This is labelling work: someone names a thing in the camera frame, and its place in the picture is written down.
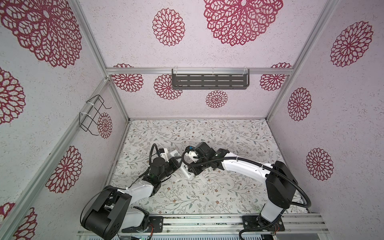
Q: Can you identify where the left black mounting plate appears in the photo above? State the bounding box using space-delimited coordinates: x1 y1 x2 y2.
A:
121 216 164 234

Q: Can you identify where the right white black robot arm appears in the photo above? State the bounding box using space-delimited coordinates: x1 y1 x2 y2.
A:
182 142 297 227

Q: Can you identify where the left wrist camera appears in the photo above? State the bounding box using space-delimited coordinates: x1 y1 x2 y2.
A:
159 148 169 162

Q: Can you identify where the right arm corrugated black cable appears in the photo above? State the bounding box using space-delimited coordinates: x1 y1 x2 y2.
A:
181 149 312 240

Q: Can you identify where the black mounting plate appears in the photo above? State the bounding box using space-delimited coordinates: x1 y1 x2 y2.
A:
121 216 164 234
242 215 285 232

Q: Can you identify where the grey slotted metal shelf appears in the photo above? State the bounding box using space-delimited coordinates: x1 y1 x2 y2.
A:
171 69 250 90

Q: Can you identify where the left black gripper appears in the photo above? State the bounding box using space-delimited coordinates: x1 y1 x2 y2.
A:
159 156 184 182

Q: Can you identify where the black wire wall rack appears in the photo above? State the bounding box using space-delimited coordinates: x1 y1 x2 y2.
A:
78 95 113 139

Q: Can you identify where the white remote control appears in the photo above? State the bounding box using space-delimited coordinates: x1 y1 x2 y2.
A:
170 150 195 181

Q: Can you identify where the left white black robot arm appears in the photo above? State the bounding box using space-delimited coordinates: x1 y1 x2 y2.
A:
80 156 182 240

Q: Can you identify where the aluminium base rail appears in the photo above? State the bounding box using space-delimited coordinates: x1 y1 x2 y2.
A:
77 213 330 237

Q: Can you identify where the white battery compartment cover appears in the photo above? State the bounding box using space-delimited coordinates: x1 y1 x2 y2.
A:
198 175 208 185

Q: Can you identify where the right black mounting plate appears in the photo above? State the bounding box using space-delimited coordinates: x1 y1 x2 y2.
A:
242 215 285 232

